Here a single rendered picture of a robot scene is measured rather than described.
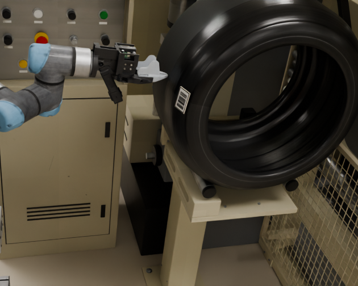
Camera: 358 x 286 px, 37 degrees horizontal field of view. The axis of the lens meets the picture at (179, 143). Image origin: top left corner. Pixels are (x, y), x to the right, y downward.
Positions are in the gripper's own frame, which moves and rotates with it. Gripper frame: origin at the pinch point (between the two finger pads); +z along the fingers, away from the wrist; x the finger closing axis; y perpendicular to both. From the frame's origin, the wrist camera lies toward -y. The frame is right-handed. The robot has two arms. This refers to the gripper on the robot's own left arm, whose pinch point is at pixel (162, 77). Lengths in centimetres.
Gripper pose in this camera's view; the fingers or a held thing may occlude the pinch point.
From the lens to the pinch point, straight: 146.7
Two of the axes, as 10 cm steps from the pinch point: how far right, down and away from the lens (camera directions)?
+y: 2.2, -8.5, -4.8
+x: -2.6, -5.3, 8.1
